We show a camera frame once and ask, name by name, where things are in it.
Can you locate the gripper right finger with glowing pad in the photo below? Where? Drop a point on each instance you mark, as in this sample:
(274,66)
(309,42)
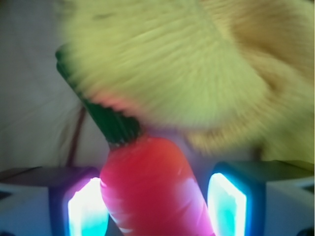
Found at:
(262,198)

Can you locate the yellow microfiber cloth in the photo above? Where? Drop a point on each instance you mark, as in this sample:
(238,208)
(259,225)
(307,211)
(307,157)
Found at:
(228,74)

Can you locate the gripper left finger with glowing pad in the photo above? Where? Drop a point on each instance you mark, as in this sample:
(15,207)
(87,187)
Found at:
(52,201)

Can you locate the orange toy carrot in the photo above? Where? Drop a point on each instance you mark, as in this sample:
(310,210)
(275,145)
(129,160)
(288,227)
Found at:
(146,183)

